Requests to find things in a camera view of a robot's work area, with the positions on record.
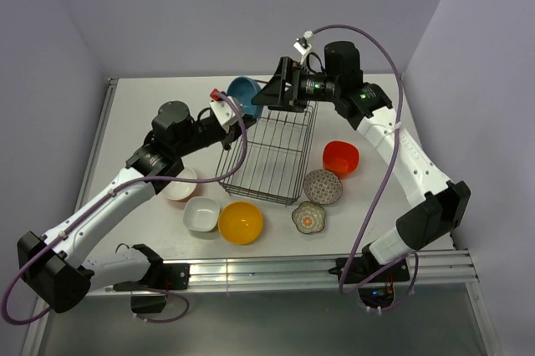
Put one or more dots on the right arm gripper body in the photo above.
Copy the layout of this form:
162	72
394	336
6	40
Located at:
312	87

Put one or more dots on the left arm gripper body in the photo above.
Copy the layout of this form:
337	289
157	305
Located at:
203	134

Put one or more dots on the blue ceramic bowl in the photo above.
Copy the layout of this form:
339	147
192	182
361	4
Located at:
244	89

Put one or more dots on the orange white round bowl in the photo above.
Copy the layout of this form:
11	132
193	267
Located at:
178	190

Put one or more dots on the red orange square bowl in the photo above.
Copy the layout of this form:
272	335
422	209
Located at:
340	158

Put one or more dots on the white square bowl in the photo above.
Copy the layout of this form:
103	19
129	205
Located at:
201	214

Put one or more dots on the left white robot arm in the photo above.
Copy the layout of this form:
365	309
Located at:
56	264

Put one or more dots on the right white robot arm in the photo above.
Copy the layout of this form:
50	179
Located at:
437	203

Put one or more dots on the flower shaped patterned dish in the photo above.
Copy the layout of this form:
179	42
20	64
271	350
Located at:
309	218

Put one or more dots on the yellow round bowl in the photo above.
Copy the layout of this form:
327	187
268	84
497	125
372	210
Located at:
240	223

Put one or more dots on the patterned round bowl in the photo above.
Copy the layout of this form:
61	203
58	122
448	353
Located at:
322	187

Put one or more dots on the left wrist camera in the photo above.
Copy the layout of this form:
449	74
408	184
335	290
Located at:
227	111

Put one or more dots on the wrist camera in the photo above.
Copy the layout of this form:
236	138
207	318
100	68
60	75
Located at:
303	45
227	111

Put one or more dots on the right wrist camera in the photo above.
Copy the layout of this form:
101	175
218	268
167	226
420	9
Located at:
303	45

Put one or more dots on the black wire dish rack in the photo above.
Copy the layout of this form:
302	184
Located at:
278	149

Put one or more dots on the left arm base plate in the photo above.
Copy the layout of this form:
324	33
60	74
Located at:
166	276

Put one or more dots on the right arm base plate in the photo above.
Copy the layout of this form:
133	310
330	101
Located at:
364	266

